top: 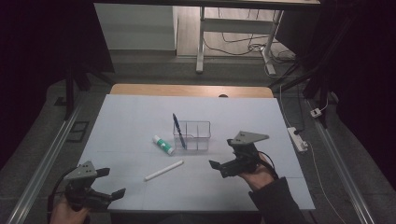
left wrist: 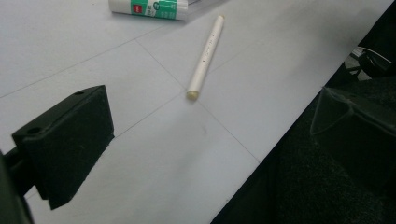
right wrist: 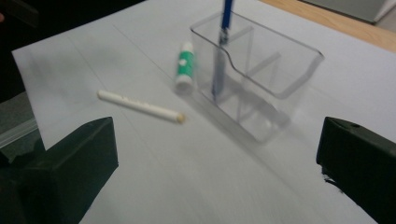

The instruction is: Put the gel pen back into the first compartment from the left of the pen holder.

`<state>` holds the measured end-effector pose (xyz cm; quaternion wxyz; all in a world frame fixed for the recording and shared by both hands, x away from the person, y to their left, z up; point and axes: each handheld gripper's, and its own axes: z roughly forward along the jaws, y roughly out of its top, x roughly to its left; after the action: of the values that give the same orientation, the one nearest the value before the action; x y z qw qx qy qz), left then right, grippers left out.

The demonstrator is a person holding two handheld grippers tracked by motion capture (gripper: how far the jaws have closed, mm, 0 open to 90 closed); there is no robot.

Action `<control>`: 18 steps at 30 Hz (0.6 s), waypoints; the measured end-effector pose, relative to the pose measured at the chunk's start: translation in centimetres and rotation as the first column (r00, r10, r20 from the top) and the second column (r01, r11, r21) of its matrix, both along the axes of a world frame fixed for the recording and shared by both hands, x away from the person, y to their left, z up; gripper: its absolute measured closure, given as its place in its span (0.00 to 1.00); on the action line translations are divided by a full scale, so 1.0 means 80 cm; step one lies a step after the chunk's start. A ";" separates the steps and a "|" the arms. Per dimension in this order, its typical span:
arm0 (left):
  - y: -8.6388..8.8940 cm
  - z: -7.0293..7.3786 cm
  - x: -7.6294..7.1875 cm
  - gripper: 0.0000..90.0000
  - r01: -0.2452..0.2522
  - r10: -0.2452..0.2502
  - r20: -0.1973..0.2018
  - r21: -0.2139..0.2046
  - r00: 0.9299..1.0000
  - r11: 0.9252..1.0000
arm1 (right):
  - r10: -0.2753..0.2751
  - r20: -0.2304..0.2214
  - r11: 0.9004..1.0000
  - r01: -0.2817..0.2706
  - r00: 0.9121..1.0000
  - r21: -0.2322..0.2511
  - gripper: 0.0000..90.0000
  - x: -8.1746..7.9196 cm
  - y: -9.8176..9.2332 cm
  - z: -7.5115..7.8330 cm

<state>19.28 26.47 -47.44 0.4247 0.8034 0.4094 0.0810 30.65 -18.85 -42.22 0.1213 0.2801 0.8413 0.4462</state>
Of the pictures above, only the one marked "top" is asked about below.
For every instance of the white power strip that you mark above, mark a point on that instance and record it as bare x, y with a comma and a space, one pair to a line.
297, 140

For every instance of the black metal stand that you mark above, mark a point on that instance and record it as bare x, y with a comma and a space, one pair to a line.
69, 93
323, 77

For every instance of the black plug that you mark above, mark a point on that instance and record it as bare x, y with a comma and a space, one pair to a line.
298, 131

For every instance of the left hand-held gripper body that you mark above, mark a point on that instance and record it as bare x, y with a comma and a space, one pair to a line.
81, 171

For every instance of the white green glue stick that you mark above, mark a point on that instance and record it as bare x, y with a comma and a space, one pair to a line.
163, 145

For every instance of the black table grommet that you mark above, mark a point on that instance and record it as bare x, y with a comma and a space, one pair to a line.
223, 95

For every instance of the blue pen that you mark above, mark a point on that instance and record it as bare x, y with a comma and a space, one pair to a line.
179, 130

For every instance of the white pen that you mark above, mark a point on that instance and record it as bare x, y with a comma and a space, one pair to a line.
164, 170

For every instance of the white cabinet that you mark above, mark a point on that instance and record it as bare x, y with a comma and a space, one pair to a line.
137, 26

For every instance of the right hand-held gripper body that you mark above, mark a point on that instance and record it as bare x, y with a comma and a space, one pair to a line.
246, 161

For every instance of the wooden table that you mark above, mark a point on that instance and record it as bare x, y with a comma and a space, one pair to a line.
186, 90

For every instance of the black floor frame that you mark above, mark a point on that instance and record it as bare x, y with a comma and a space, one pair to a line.
71, 132

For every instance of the person's right hand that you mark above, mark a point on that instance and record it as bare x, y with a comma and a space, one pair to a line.
260, 179

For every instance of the person's left hand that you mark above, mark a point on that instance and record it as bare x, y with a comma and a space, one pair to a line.
67, 216

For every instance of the aluminium rail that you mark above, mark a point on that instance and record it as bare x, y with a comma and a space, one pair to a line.
46, 161
342, 168

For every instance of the small white adapter box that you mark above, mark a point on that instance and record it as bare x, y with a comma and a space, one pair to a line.
315, 113

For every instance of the clear plastic pen organizer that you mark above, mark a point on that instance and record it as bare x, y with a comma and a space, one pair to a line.
193, 137

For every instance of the white desk frame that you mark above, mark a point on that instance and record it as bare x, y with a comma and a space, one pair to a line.
236, 25

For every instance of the pale blue table mat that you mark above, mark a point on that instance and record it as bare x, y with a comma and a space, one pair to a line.
130, 124

